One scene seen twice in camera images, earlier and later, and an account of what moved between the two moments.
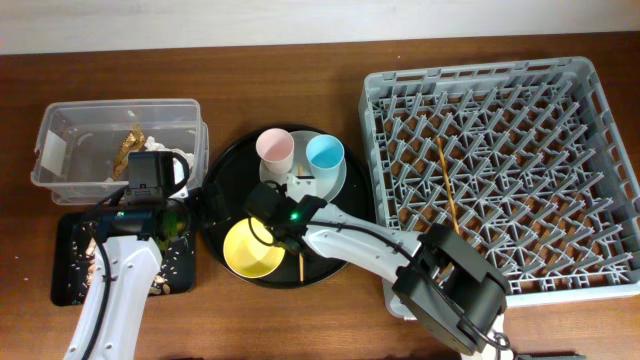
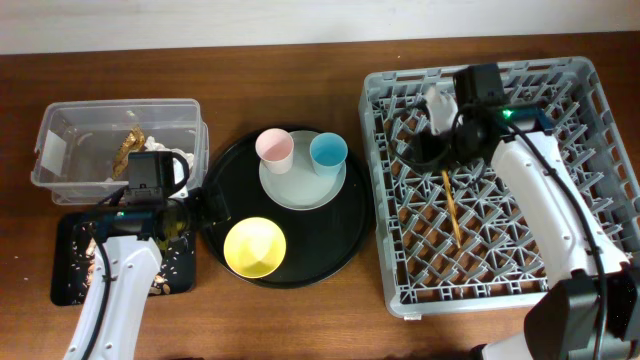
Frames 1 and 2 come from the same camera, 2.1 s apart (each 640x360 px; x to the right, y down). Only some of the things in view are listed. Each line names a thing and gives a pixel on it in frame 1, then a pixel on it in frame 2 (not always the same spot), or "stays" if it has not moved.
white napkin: (179, 173) stays
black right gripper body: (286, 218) → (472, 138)
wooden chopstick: (447, 175) stays
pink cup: (276, 147) stays
